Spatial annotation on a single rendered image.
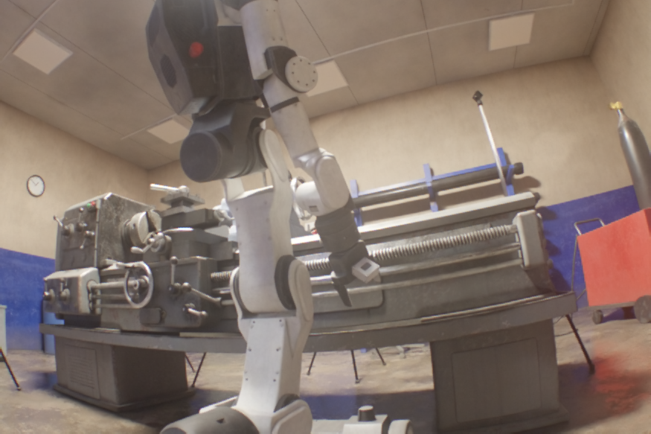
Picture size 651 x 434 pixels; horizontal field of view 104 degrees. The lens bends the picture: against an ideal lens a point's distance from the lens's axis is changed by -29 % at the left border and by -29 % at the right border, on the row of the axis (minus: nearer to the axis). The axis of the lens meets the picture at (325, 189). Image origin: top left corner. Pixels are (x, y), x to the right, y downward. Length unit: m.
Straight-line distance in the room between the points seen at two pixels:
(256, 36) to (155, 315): 1.28
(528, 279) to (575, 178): 3.75
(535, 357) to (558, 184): 3.77
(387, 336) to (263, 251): 0.52
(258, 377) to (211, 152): 0.52
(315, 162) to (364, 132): 4.49
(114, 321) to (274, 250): 1.52
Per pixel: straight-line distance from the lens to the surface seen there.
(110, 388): 2.23
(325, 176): 0.73
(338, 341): 1.23
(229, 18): 0.90
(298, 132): 0.74
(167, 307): 1.65
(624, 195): 5.25
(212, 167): 0.76
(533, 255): 1.24
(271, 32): 0.77
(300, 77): 0.74
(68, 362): 2.61
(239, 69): 0.89
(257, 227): 0.90
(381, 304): 1.36
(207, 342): 1.50
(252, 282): 0.89
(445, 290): 1.33
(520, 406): 1.37
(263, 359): 0.89
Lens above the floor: 0.55
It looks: 19 degrees up
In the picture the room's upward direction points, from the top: 6 degrees counter-clockwise
